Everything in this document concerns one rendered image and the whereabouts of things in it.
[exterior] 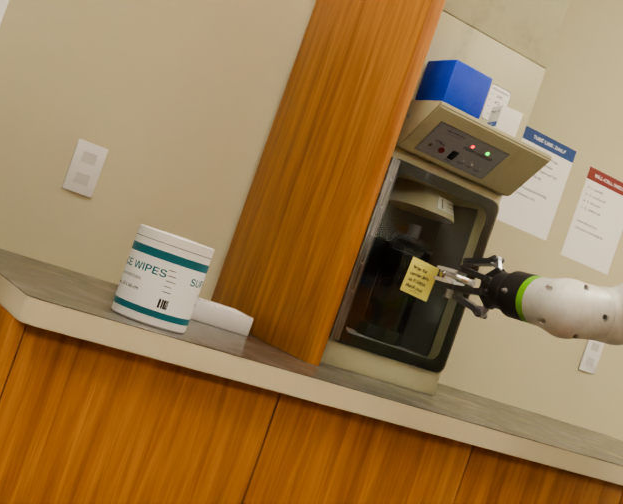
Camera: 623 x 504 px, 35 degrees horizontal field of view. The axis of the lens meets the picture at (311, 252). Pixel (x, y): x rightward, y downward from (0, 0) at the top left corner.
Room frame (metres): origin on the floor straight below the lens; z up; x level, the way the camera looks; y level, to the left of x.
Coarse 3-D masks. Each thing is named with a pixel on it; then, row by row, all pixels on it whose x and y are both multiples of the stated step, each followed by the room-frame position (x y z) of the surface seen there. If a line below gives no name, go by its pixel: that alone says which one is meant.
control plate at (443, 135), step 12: (432, 132) 1.96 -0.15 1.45; (444, 132) 1.96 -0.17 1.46; (456, 132) 1.97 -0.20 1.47; (420, 144) 1.98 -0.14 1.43; (444, 144) 1.99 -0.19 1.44; (456, 144) 1.99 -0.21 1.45; (468, 144) 2.00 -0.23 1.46; (480, 144) 2.00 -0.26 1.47; (432, 156) 2.01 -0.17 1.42; (444, 156) 2.02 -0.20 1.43; (456, 156) 2.02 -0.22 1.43; (468, 156) 2.03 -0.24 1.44; (480, 156) 2.03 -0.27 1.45; (492, 156) 2.03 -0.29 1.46; (504, 156) 2.04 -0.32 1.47; (468, 168) 2.05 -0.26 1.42; (492, 168) 2.06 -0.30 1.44
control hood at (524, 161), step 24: (408, 120) 1.98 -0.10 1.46; (432, 120) 1.93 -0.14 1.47; (456, 120) 1.94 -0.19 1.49; (480, 120) 1.96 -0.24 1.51; (408, 144) 1.98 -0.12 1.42; (504, 144) 2.01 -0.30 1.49; (528, 144) 2.03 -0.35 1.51; (456, 168) 2.05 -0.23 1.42; (504, 168) 2.07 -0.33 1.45; (528, 168) 2.08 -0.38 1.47; (504, 192) 2.13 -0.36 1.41
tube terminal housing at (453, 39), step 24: (456, 24) 2.03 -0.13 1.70; (432, 48) 2.01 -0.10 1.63; (456, 48) 2.04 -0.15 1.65; (480, 48) 2.07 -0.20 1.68; (504, 48) 2.10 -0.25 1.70; (504, 72) 2.11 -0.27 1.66; (528, 72) 2.14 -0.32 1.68; (528, 96) 2.15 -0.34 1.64; (432, 168) 2.06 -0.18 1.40; (480, 192) 2.13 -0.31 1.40; (336, 360) 2.03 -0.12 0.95; (360, 360) 2.05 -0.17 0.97; (384, 360) 2.08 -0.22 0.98; (408, 384) 2.13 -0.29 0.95; (432, 384) 2.16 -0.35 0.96
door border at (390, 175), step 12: (396, 168) 2.00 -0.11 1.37; (384, 180) 1.99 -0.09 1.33; (384, 192) 2.00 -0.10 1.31; (384, 204) 2.00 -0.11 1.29; (372, 228) 2.00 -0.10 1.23; (372, 240) 2.00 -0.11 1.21; (360, 252) 1.99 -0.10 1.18; (360, 264) 2.00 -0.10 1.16; (360, 276) 2.00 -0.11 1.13; (348, 300) 2.00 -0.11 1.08; (336, 324) 2.00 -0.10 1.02; (336, 336) 2.00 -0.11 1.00
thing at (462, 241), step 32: (416, 192) 2.04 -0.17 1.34; (448, 192) 2.08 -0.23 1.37; (384, 224) 2.01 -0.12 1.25; (416, 224) 2.05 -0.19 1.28; (448, 224) 2.09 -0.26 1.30; (480, 224) 2.13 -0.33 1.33; (384, 256) 2.03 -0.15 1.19; (416, 256) 2.06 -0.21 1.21; (448, 256) 2.10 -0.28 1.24; (480, 256) 2.14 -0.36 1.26; (384, 288) 2.04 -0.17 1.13; (352, 320) 2.01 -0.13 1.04; (384, 320) 2.05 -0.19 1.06; (416, 320) 2.09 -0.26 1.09; (448, 320) 2.13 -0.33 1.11; (384, 352) 2.06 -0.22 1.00; (416, 352) 2.10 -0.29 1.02; (448, 352) 2.15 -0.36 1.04
